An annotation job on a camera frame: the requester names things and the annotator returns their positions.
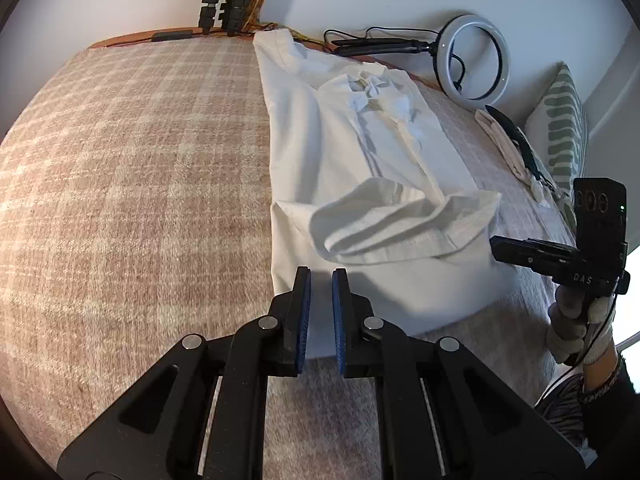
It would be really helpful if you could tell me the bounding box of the white t-shirt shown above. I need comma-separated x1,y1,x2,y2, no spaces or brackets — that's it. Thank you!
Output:
254,29,514,358

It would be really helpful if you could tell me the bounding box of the right hand in white glove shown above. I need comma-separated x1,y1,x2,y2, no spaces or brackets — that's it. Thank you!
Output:
546,286,615,365

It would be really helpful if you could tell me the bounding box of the folded dark teal patterned garment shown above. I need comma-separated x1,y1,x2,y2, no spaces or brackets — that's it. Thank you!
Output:
482,105,555,193

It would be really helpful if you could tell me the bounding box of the green white striped pillow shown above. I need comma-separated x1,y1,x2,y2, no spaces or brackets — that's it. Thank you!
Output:
524,62,588,233

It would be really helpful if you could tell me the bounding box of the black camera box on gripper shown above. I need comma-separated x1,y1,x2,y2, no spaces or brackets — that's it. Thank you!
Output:
573,178,627,261

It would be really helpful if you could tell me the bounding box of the right forearm with bracelet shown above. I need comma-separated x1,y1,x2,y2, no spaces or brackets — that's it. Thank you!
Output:
582,341,639,412

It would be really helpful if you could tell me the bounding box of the white ring light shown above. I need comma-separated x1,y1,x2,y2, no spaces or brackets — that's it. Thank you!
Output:
433,14,511,110

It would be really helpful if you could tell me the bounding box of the black ring light stand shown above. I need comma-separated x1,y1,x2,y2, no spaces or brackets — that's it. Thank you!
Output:
323,26,438,58

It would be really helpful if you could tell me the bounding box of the orange wooden bed frame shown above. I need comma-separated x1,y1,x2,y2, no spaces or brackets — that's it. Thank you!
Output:
89,27,229,50

